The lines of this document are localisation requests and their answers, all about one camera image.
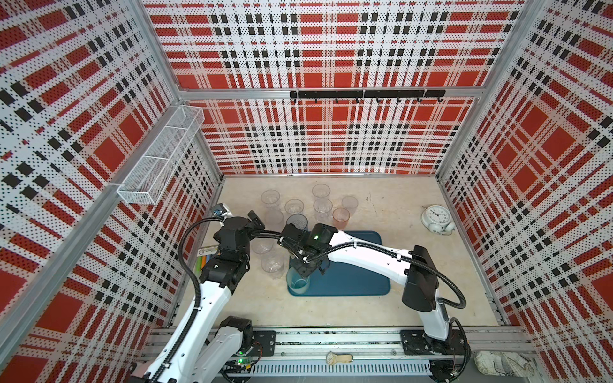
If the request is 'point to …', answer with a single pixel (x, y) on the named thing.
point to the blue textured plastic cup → (298, 220)
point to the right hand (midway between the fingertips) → (309, 264)
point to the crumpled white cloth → (503, 363)
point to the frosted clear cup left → (274, 219)
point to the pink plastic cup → (341, 215)
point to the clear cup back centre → (321, 190)
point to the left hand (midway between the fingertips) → (247, 218)
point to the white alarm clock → (437, 219)
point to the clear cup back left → (270, 198)
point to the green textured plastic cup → (296, 282)
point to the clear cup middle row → (294, 206)
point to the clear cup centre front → (322, 208)
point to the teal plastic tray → (340, 279)
